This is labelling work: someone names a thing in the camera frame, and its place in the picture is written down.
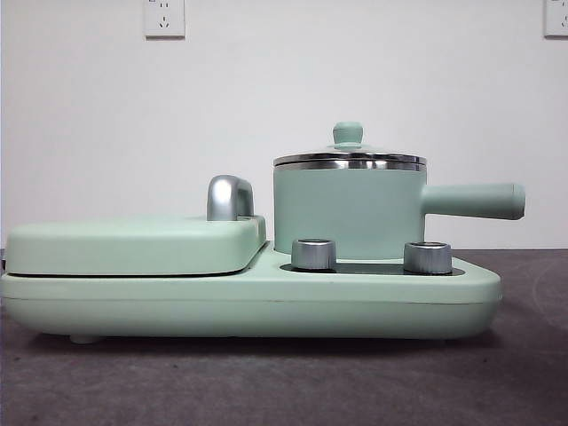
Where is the glass pot lid green knob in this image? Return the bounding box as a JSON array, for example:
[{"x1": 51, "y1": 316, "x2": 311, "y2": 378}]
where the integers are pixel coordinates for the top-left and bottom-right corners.
[{"x1": 272, "y1": 121, "x2": 428, "y2": 171}]

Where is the silver control knob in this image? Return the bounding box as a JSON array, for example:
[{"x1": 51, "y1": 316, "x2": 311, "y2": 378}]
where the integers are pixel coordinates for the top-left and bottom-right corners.
[
  {"x1": 290, "y1": 238, "x2": 337, "y2": 271},
  {"x1": 403, "y1": 241, "x2": 454, "y2": 273}
]

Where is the mint green breakfast machine base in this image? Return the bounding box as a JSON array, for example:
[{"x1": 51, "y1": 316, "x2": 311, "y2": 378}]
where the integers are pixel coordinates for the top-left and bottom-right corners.
[{"x1": 0, "y1": 248, "x2": 503, "y2": 345}]

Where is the mint green griddle lid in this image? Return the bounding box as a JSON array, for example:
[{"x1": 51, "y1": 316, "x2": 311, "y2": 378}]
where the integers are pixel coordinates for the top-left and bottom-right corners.
[{"x1": 3, "y1": 214, "x2": 269, "y2": 275}]

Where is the mint green handled pot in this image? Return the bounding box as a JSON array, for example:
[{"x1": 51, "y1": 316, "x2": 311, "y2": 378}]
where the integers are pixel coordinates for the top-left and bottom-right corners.
[{"x1": 272, "y1": 153, "x2": 527, "y2": 261}]

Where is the silver griddle lid handle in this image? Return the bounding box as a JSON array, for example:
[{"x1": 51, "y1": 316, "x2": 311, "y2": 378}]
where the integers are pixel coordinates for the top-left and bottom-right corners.
[{"x1": 206, "y1": 174, "x2": 256, "y2": 222}]

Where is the white wall socket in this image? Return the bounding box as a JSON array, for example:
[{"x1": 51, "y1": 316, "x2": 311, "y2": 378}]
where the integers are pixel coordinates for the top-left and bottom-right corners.
[
  {"x1": 543, "y1": 0, "x2": 568, "y2": 38},
  {"x1": 144, "y1": 0, "x2": 185, "y2": 39}
]

